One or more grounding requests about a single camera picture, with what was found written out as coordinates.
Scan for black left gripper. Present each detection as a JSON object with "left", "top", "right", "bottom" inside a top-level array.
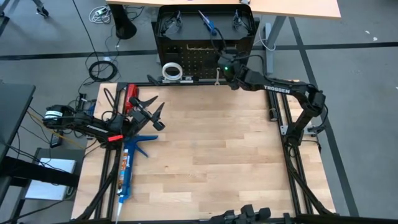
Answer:
[{"left": 127, "top": 96, "right": 165, "bottom": 129}]

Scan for white tape roll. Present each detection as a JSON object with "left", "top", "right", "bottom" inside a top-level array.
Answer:
[{"left": 161, "top": 62, "right": 183, "bottom": 82}]

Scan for black safety glasses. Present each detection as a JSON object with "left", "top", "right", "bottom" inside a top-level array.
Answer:
[
  {"left": 160, "top": 11, "right": 183, "bottom": 35},
  {"left": 232, "top": 9, "right": 253, "bottom": 32}
]

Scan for blue handled screwdriver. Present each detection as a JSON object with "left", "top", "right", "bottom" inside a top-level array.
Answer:
[{"left": 198, "top": 10, "right": 218, "bottom": 35}]

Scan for red hand tool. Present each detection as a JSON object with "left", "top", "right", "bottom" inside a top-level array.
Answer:
[{"left": 124, "top": 83, "right": 139, "bottom": 115}]

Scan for black pegboard tool cart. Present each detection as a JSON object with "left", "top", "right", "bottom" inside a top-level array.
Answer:
[{"left": 151, "top": 3, "right": 261, "bottom": 85}]

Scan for black flashlight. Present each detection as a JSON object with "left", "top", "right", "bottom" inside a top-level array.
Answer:
[{"left": 267, "top": 90, "right": 280, "bottom": 123}]

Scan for black power strip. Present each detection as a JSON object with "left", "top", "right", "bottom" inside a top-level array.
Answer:
[{"left": 77, "top": 92, "right": 88, "bottom": 114}]

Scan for blue caulking gun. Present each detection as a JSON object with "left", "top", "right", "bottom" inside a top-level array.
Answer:
[{"left": 114, "top": 134, "right": 159, "bottom": 224}]

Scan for black desk leg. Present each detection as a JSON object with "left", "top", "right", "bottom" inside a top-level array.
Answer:
[{"left": 108, "top": 3, "right": 138, "bottom": 40}]

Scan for black power adapter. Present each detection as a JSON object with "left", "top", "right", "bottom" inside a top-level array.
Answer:
[{"left": 49, "top": 129, "right": 65, "bottom": 149}]

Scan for light wooden desk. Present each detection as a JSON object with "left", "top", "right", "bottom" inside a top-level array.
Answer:
[{"left": 105, "top": 0, "right": 342, "bottom": 19}]

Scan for black metal side stand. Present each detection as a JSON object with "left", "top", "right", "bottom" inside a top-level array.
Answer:
[{"left": 0, "top": 155, "right": 81, "bottom": 189}]

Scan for white flat box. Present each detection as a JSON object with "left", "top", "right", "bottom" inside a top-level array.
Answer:
[{"left": 24, "top": 157, "right": 77, "bottom": 202}]

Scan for black side desk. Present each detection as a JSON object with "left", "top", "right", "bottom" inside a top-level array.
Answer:
[{"left": 0, "top": 81, "right": 37, "bottom": 164}]

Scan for black handheld device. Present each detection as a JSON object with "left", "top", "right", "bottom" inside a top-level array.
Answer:
[{"left": 211, "top": 203, "right": 272, "bottom": 224}]

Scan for black aluminium table frame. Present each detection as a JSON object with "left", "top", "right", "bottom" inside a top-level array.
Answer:
[{"left": 71, "top": 79, "right": 340, "bottom": 224}]

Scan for silver wire tool rail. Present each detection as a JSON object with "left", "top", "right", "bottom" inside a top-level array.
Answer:
[{"left": 185, "top": 43, "right": 220, "bottom": 51}]

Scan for coiled black cable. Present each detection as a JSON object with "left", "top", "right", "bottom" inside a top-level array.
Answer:
[{"left": 88, "top": 60, "right": 119, "bottom": 83}]

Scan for white cable bundle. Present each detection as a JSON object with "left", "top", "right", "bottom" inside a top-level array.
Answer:
[{"left": 88, "top": 5, "right": 112, "bottom": 25}]

